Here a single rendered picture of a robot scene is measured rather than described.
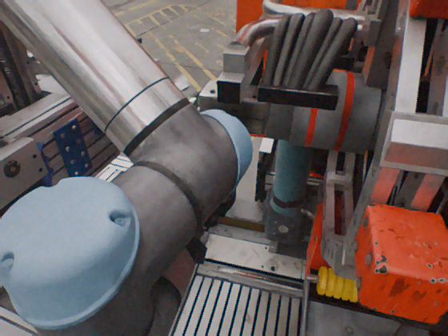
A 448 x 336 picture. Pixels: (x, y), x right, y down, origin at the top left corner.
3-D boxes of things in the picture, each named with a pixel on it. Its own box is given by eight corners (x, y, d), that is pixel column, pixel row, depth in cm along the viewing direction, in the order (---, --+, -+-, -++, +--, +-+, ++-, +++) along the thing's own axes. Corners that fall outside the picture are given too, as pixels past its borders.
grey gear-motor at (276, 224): (374, 294, 114) (409, 226, 93) (257, 267, 123) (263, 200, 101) (370, 252, 128) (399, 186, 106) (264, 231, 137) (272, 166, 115)
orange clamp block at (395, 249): (418, 254, 39) (438, 327, 32) (350, 240, 40) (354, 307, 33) (443, 212, 34) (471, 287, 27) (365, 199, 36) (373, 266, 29)
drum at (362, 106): (382, 173, 56) (410, 98, 48) (260, 154, 60) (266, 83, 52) (374, 131, 67) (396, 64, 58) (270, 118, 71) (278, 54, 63)
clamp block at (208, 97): (263, 137, 43) (267, 100, 40) (199, 127, 45) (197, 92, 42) (270, 118, 47) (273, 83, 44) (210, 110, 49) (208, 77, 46)
